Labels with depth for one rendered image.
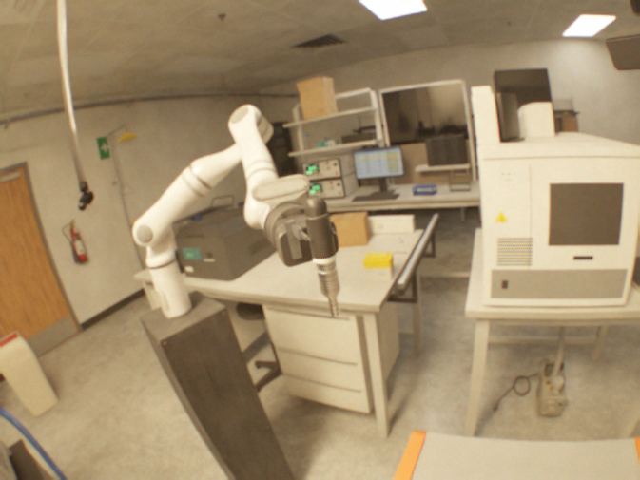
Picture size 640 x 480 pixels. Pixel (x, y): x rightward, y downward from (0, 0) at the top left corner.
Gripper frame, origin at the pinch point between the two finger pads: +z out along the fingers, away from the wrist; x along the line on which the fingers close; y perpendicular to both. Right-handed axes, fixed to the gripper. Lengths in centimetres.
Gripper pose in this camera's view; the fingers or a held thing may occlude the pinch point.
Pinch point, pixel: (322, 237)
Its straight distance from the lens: 34.1
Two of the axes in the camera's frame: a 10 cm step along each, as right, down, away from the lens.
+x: -9.3, 2.5, -2.5
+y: 1.7, 9.4, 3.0
